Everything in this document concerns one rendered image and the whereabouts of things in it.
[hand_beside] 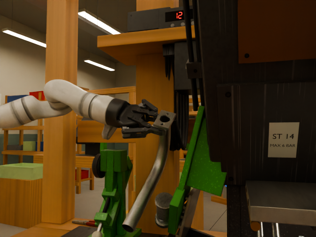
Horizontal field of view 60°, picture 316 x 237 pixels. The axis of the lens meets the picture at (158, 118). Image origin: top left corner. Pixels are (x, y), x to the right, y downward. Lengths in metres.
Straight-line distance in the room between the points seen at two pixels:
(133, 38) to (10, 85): 8.26
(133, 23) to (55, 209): 0.74
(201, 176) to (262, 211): 0.21
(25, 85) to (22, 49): 1.08
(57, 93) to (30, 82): 8.73
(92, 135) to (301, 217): 0.91
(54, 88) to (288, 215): 0.63
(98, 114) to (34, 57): 9.08
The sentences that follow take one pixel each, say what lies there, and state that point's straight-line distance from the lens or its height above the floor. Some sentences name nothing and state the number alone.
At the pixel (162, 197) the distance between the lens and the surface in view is 0.57.
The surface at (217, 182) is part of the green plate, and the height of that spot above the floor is 1.12.
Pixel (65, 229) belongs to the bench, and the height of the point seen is 0.88.
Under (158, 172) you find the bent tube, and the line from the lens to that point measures 0.73.
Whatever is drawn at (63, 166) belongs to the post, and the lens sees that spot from 1.12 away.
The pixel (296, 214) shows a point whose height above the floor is 1.12.
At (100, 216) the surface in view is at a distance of 0.82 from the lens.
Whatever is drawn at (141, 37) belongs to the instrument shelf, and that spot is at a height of 1.52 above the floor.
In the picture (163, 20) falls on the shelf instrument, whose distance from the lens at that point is 0.92.
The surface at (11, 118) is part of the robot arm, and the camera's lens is 0.82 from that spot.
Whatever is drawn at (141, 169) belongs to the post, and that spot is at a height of 1.09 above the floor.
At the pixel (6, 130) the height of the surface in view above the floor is 1.32.
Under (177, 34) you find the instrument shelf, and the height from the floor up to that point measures 1.52.
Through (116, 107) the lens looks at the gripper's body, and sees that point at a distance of 0.70.
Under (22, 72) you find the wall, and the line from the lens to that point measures 9.37.
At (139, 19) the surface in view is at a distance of 0.97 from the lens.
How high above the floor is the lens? 1.22
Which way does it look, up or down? 3 degrees up
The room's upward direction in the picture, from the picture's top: straight up
